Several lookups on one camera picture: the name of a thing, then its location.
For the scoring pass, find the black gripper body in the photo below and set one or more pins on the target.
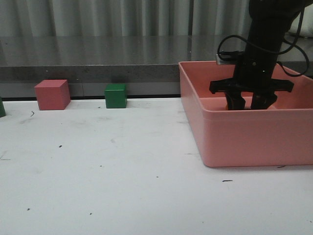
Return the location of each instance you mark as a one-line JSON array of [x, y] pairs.
[[253, 73]]

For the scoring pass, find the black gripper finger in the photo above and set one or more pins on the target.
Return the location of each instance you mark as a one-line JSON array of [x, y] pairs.
[[234, 100], [262, 101]]

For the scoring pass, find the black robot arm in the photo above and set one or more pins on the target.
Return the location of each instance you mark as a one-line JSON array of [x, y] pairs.
[[274, 30]]

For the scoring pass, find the pink plastic bin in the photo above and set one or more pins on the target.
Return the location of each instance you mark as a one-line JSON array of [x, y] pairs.
[[279, 135]]

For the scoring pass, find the grey stone counter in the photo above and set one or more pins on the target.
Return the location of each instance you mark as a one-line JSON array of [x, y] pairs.
[[148, 65]]

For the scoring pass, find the small green cube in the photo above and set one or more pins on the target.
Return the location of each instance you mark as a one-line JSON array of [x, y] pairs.
[[116, 96]]

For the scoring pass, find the pink cube block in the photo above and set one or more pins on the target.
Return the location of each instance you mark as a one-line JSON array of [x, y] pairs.
[[52, 94]]

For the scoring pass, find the grey pleated curtain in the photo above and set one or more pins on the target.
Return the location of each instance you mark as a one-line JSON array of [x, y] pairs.
[[37, 18]]

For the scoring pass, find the large green cube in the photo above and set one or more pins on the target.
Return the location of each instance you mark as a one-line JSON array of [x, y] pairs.
[[2, 109]]

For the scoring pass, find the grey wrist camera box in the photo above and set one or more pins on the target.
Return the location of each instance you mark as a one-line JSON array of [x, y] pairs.
[[227, 57]]

